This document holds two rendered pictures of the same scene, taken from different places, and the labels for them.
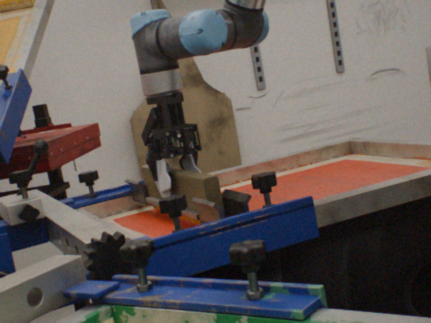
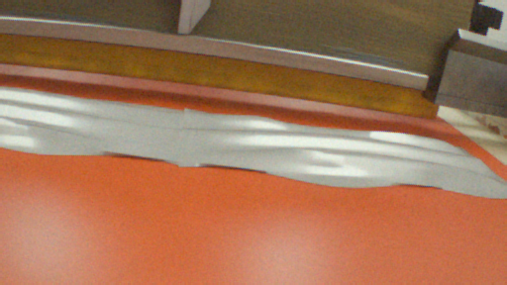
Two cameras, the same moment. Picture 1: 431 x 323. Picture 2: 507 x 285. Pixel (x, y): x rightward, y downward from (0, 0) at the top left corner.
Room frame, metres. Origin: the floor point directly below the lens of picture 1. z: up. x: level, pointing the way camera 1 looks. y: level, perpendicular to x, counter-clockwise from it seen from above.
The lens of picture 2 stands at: (1.48, -0.17, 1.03)
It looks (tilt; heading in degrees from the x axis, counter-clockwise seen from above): 20 degrees down; 101
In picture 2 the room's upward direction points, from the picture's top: 11 degrees clockwise
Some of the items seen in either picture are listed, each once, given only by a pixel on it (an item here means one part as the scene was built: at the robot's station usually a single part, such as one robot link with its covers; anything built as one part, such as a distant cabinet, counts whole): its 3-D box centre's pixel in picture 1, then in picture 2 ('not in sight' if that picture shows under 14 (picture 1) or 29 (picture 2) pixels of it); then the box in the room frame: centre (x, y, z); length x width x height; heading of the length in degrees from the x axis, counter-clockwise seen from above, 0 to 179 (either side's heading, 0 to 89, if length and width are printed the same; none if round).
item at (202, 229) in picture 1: (227, 237); not in sight; (1.11, 0.00, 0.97); 0.30 x 0.05 x 0.07; 112
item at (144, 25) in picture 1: (155, 42); not in sight; (1.36, 0.07, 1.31); 0.09 x 0.08 x 0.11; 46
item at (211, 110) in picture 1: (180, 107); not in sight; (3.48, 0.11, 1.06); 0.53 x 0.07 x 1.05; 112
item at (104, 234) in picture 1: (109, 257); not in sight; (0.96, 0.17, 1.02); 0.07 x 0.06 x 0.07; 112
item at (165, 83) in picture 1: (163, 83); not in sight; (1.36, 0.07, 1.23); 0.08 x 0.08 x 0.05
